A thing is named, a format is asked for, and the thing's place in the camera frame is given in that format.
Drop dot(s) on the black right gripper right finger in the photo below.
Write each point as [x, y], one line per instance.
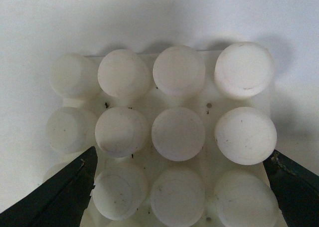
[296, 190]

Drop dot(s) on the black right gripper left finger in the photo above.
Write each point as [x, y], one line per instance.
[60, 201]

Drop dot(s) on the white studded base plate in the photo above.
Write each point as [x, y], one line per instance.
[181, 136]

